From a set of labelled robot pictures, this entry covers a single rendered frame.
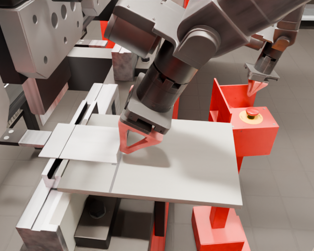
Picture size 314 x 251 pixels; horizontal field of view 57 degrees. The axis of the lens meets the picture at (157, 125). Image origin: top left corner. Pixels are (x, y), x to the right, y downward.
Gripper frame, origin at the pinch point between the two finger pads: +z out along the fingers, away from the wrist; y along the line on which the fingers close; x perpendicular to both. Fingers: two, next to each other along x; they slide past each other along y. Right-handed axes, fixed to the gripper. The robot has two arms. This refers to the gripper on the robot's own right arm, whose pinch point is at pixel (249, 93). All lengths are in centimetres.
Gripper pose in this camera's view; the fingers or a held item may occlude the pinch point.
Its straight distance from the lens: 102.7
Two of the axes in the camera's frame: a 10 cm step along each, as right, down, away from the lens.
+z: -2.6, 7.6, 6.0
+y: -9.6, -1.5, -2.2
